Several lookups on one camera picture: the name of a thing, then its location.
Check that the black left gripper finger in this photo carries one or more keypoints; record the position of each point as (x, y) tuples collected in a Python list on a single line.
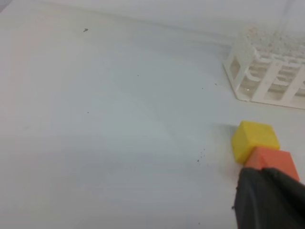
[(269, 199)]

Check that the white test tube rack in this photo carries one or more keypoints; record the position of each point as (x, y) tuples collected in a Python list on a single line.
[(268, 67)]

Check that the orange foam cube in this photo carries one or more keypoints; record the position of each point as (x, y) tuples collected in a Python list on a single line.
[(262, 157)]

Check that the yellow foam cube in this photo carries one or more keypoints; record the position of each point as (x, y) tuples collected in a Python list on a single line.
[(250, 135)]

